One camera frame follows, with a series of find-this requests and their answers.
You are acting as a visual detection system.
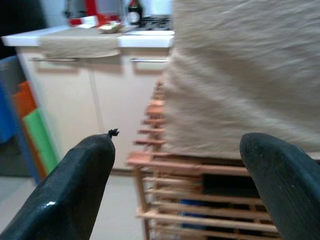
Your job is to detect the orange plastic board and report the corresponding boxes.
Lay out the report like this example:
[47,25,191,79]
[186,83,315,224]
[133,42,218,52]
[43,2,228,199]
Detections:
[11,81,48,180]

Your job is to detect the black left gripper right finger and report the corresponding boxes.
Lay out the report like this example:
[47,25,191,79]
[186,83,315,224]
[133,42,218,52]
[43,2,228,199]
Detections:
[239,132,320,240]

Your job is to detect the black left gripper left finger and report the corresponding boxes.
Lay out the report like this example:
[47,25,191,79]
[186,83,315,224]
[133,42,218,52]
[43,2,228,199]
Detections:
[0,128,120,240]

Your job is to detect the red espresso machine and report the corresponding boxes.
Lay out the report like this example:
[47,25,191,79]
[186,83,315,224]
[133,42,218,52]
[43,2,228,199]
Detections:
[68,0,125,28]

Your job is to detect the black gas hob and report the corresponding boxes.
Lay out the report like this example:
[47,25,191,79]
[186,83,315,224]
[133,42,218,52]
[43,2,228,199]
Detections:
[136,15,174,31]

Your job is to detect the beige fabric cover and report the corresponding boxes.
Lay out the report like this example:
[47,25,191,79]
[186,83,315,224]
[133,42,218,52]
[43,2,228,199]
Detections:
[162,0,320,161]

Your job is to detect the green plastic board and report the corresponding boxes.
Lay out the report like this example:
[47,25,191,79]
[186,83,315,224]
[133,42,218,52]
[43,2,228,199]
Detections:
[22,108,61,175]

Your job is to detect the dark green liqueur bottle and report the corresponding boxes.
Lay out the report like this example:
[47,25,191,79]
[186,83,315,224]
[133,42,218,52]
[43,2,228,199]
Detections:
[126,0,144,26]

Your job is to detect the beige woven table mat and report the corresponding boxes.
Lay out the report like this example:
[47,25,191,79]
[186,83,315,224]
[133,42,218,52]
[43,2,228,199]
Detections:
[39,26,121,59]

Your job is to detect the wooden slatted crate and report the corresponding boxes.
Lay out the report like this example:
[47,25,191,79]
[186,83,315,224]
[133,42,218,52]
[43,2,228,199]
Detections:
[126,81,283,240]

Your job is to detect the black fridge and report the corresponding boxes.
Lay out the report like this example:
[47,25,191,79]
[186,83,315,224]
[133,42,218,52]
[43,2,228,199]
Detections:
[0,0,49,60]

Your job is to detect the cream kitchen base cabinet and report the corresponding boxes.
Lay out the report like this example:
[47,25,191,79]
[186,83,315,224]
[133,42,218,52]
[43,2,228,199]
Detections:
[1,24,175,173]

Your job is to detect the silver cabinet bar handle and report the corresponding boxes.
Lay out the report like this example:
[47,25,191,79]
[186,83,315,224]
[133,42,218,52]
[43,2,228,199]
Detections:
[29,57,79,63]
[129,57,171,64]

